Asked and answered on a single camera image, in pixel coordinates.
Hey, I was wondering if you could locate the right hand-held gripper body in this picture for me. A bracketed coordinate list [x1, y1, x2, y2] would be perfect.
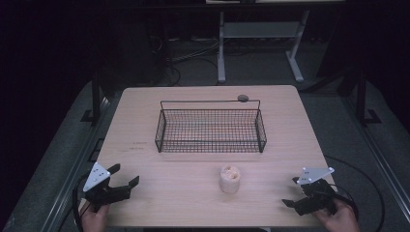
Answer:
[294, 166, 338, 217]

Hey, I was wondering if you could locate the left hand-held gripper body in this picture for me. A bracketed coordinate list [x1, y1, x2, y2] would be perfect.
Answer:
[82, 161, 132, 213]

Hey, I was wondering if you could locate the black wire basket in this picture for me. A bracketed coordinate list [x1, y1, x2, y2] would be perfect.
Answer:
[154, 99, 268, 154]

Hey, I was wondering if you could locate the person's right hand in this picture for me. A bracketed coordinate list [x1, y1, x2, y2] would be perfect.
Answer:
[313, 197, 360, 232]

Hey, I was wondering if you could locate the person's left hand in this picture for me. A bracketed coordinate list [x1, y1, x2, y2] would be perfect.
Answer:
[79, 203, 111, 232]

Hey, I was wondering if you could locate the black metal stand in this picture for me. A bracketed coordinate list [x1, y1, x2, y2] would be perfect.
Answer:
[355, 71, 383, 128]
[79, 72, 104, 124]

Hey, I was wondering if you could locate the aluminium rail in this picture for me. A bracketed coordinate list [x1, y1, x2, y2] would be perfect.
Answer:
[341, 96, 410, 224]
[40, 96, 112, 232]

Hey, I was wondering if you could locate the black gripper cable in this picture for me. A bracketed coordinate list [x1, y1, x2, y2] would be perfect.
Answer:
[323, 155, 387, 232]
[72, 173, 91, 232]

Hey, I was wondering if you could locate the bundle of floor cables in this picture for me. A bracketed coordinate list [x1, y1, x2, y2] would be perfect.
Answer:
[148, 34, 220, 87]

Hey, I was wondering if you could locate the white metal desk frame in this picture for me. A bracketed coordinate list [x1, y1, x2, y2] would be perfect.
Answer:
[217, 9, 311, 85]

